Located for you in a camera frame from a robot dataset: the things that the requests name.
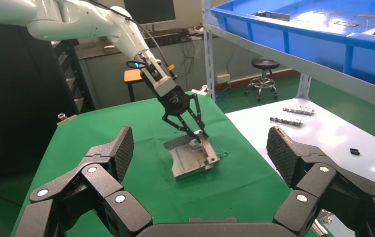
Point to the blue plastic bin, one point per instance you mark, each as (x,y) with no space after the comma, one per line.
(305,42)

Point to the white metal shelf unit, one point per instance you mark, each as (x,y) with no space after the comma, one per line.
(209,59)

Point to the large green table cloth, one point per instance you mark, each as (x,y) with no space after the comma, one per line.
(108,124)

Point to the black computer monitor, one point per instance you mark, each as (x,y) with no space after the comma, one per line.
(149,11)

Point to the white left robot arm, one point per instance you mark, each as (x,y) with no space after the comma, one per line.
(76,19)

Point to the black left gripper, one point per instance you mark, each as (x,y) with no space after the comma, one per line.
(175,103)

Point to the flat grey metal piece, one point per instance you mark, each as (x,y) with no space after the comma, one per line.
(346,24)
(370,15)

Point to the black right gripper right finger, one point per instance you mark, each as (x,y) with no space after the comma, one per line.
(315,181)

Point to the grey workbench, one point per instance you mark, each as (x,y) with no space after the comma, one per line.
(108,72)

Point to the black power strip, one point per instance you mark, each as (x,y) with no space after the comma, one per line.
(167,40)

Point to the white wall socket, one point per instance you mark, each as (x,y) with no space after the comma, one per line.
(223,78)

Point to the grey machined metal plate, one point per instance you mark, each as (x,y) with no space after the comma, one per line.
(187,160)

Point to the orange seat stool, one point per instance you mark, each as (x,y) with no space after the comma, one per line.
(132,76)

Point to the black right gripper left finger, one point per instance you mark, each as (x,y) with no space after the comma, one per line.
(102,183)

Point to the dark metal part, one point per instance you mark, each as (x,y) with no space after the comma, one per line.
(270,15)

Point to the black cabinet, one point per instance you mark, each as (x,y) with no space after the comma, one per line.
(17,98)

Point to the grey ribbed metal strip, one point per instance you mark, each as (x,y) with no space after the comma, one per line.
(298,111)
(285,121)

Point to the small black block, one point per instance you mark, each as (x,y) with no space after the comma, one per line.
(354,151)

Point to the black round swivel stool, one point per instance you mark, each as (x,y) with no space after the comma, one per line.
(265,63)

